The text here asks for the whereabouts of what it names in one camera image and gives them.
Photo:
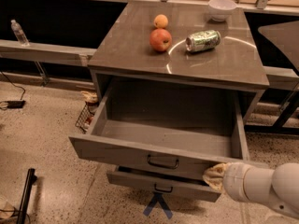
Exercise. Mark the clear plastic water bottle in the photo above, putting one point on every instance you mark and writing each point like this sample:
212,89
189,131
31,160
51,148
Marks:
19,33

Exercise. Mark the tan cloth-covered gripper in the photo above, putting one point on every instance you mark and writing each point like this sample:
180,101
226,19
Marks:
233,178

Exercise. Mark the black metal frame leg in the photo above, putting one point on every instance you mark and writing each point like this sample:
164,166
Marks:
279,125

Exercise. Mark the grey metal shelf rail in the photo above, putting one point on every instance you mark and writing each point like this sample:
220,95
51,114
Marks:
46,53

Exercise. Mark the black power adapter with cable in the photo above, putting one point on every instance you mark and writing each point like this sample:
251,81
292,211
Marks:
13,104

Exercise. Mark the wire mesh basket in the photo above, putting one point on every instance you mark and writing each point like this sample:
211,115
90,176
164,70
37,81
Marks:
85,117

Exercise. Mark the black metal stand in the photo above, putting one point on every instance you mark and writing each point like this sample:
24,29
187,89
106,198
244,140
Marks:
29,182

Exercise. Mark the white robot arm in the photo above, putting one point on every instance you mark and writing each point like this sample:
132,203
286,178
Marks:
277,189

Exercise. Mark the red apple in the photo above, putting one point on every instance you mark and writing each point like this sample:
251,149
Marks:
160,40

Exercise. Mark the white bowl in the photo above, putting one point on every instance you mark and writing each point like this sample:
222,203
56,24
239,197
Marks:
221,10

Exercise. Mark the grey cabinet body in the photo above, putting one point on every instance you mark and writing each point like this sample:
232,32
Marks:
234,64

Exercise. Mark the green soda can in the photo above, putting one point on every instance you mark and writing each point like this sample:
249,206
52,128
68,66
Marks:
203,40

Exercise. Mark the grey top drawer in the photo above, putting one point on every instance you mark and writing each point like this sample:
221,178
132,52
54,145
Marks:
165,128

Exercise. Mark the grey drawer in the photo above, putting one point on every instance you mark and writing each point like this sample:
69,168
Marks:
165,184
165,128

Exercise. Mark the orange fruit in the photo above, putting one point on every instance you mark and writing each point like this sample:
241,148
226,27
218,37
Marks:
160,21

